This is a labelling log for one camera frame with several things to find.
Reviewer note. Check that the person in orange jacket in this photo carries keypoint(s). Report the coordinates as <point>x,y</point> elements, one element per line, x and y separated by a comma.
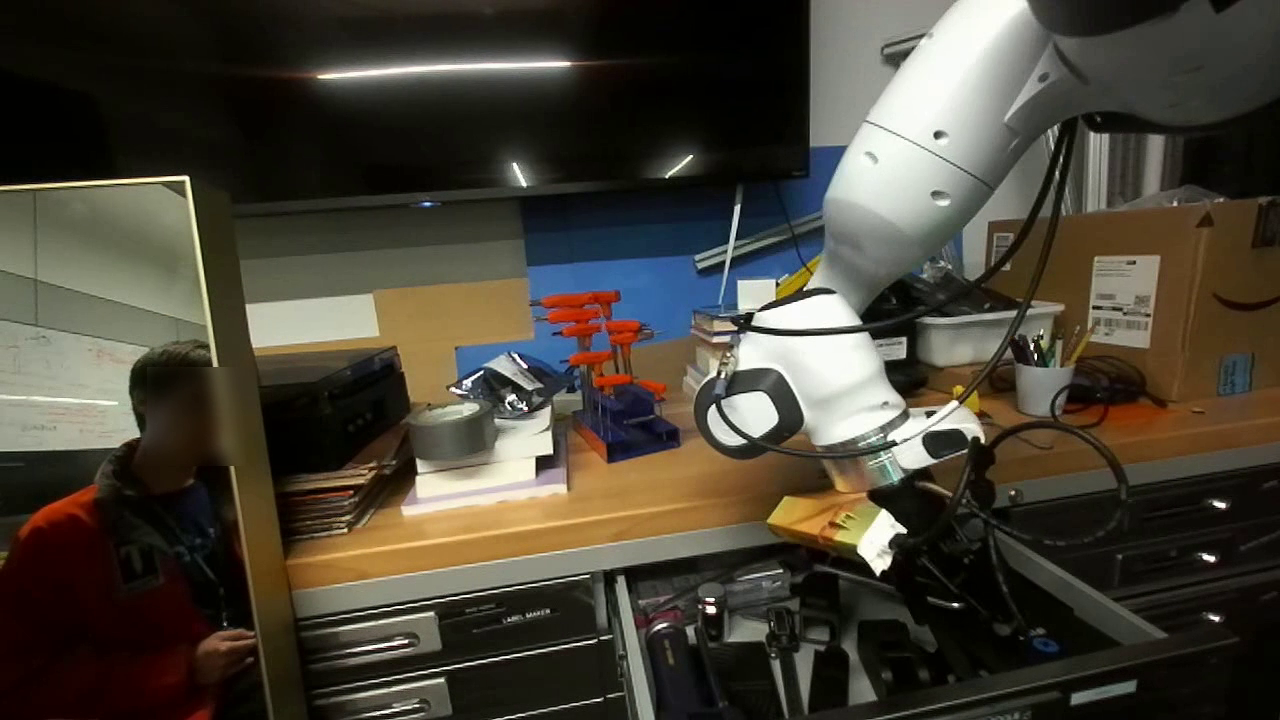
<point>92,603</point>

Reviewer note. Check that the stack of magazines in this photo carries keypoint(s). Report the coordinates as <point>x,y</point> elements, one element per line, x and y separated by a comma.
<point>343,494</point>

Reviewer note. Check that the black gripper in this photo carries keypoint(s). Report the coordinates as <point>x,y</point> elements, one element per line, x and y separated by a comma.
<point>940,513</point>

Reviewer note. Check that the white paper sheet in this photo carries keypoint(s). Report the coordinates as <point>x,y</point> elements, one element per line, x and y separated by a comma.
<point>312,321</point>

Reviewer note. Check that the orange hex keys blue stand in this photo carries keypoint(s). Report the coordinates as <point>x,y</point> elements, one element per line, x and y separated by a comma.
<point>625,421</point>

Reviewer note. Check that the yellow taped wrist camera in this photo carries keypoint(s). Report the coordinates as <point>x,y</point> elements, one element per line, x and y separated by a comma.
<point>834,525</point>

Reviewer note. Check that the shiny crumpled foil bag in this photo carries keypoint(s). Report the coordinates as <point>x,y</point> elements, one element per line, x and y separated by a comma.
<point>512,383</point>

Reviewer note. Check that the stack of white boxes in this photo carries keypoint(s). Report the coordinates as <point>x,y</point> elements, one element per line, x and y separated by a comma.
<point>494,472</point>

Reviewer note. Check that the brown cardboard sheet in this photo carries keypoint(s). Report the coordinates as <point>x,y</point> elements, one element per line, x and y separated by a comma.
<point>454,326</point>

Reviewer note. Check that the brown cardboard shipping box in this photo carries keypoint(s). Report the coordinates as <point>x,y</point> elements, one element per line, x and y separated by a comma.
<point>1186,292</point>

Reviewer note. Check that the wood framed panel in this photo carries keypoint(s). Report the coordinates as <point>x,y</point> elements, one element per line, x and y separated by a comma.
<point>255,333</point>

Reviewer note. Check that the white cup with pens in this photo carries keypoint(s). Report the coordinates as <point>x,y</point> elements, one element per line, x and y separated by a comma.
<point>1040,390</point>

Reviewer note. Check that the stack of books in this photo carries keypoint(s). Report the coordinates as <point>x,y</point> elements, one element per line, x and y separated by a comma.
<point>710,343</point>

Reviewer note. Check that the grey duct tape roll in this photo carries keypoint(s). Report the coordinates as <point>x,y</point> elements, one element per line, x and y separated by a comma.
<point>449,429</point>

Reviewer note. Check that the black drawer cabinet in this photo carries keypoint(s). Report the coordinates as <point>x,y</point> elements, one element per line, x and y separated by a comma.
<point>1203,533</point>

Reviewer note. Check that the black equipment case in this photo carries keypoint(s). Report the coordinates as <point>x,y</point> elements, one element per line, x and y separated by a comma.
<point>332,407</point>

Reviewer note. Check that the grey metal drawer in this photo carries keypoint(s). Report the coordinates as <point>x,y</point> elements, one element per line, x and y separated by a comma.
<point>1081,603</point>

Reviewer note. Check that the white plastic bin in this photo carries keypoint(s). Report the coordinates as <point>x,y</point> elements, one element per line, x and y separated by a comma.
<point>972,339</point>

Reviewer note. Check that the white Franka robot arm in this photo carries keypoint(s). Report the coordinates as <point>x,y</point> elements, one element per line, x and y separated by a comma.
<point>960,162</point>

